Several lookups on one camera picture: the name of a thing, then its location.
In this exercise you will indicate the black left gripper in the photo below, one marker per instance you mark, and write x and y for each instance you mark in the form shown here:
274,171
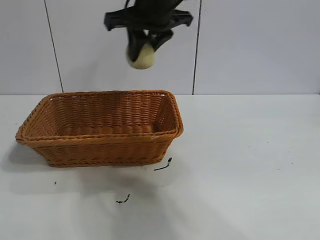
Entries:
150,17

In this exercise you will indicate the brown woven wicker basket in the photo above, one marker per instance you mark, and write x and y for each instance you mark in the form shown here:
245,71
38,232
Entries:
100,147

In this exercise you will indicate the pale yellow egg yolk pastry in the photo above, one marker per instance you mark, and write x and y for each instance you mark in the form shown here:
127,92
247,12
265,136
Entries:
144,60

